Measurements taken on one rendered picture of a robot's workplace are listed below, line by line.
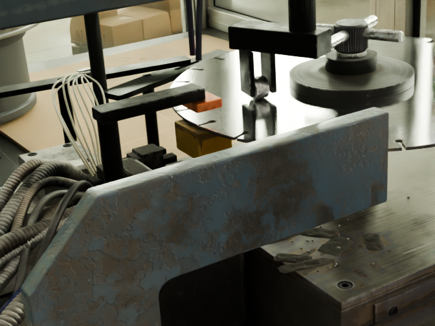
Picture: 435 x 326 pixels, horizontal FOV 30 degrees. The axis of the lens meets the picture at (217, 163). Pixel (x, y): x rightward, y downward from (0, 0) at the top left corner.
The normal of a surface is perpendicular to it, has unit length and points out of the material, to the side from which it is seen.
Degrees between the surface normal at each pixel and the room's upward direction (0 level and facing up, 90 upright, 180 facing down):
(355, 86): 5
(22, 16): 90
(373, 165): 90
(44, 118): 0
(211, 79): 0
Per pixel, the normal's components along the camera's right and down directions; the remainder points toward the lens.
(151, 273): 0.51, 0.30
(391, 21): -0.85, 0.25
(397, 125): -0.06, -0.92
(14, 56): 0.96, 0.04
